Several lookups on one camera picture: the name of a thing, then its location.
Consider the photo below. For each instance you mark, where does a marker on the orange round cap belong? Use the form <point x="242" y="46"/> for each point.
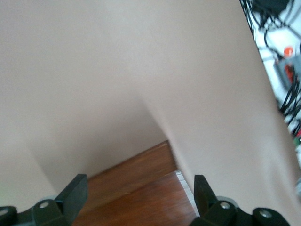
<point x="288" y="51"/>

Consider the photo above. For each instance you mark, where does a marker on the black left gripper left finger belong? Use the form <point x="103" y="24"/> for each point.
<point x="70" y="199"/>

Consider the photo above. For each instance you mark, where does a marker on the grey device with red button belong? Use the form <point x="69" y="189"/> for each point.
<point x="285" y="73"/>

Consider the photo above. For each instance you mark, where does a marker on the brown table cover sheet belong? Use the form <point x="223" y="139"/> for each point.
<point x="117" y="70"/>

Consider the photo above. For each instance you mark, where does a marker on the dark red wooden cabinet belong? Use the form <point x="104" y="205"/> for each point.
<point x="141" y="200"/>

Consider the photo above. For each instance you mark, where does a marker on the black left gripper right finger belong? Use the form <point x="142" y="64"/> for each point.
<point x="204" y="201"/>

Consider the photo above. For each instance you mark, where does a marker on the small green connector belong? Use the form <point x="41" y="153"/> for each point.
<point x="297" y="141"/>

